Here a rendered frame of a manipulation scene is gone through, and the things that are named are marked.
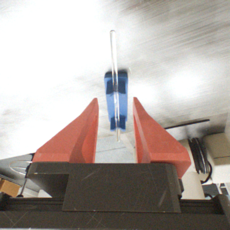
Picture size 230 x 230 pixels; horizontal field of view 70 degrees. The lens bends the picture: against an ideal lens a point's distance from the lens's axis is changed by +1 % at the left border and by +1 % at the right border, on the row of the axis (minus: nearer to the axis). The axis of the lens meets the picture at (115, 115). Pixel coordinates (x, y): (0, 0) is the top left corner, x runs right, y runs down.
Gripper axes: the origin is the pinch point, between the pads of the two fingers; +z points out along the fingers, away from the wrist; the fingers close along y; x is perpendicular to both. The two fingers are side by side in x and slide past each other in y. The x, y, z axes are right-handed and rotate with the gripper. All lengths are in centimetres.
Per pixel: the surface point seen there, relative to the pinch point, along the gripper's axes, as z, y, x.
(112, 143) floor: 85, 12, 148
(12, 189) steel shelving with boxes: 63, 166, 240
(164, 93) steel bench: 9.6, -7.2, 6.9
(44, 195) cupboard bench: 68, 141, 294
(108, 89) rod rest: 7.0, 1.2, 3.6
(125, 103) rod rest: 8.6, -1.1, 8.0
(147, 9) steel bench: 9.6, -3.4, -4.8
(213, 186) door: 74, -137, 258
